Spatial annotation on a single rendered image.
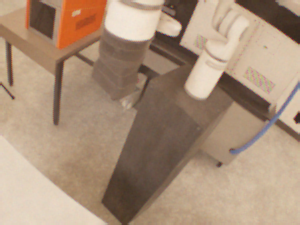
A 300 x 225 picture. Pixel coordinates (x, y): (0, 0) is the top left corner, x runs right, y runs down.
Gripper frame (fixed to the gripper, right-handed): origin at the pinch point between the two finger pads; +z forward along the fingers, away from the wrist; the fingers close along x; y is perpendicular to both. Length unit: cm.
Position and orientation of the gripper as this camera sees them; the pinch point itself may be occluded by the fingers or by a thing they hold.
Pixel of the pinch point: (114, 103)
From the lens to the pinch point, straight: 50.3
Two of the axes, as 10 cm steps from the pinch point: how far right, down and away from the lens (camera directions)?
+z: -2.9, 6.7, 6.9
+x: 6.9, 6.4, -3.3
